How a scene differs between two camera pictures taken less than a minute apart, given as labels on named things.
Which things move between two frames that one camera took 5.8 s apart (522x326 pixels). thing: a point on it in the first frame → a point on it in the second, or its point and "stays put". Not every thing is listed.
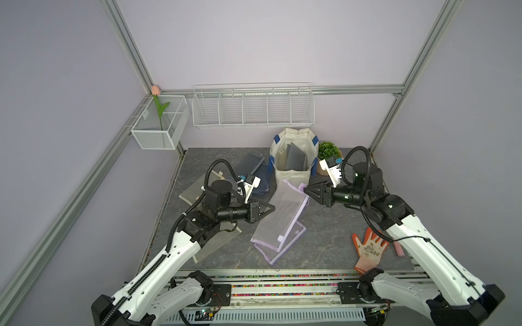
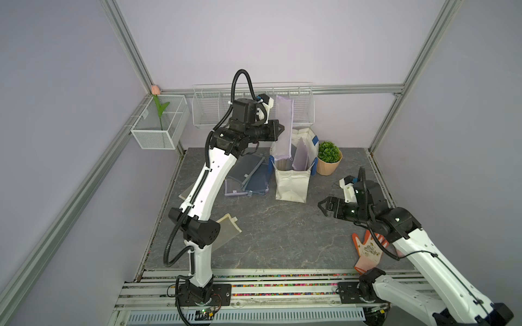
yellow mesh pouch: [217, 239] stays put
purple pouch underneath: [270, 255] → [284, 113]
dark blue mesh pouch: [264, 172] stays put
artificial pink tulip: [155, 92] stays put
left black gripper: [252, 208] → [272, 125]
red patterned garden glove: [370, 250] stays put
